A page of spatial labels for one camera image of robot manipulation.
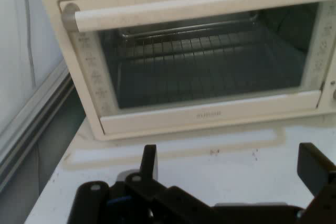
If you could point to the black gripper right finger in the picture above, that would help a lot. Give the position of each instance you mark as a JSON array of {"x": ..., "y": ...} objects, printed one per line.
[{"x": 312, "y": 163}]

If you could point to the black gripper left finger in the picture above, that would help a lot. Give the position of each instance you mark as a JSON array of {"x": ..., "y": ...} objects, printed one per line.
[{"x": 149, "y": 161}]

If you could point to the aluminium rail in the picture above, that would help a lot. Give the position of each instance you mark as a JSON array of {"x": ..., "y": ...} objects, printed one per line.
[{"x": 26, "y": 129}]

